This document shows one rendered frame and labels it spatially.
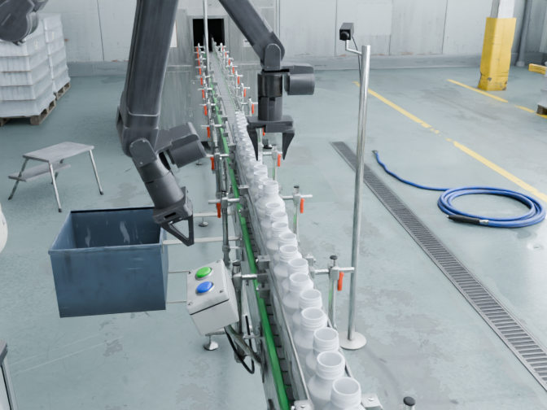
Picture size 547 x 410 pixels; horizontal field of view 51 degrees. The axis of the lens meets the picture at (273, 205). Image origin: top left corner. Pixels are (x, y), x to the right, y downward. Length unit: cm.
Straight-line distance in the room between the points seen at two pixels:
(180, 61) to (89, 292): 423
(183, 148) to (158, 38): 22
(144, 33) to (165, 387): 199
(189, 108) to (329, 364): 514
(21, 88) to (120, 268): 605
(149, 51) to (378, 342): 225
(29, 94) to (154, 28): 679
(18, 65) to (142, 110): 669
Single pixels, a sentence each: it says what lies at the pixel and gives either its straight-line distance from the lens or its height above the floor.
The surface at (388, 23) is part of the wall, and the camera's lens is 1192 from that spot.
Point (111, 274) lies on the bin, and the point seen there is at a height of 86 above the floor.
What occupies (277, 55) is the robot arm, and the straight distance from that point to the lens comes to 128.
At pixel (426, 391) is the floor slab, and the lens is 268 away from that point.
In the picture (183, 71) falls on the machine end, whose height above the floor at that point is 82.
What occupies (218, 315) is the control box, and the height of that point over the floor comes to 108.
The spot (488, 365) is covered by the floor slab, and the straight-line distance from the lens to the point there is 291.
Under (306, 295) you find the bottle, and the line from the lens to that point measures 99.
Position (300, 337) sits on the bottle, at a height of 113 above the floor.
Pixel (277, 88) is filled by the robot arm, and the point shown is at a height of 143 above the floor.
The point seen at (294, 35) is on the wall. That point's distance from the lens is 1148.
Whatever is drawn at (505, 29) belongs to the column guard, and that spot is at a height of 93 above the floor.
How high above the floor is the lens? 165
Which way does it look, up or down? 21 degrees down
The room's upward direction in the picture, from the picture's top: straight up
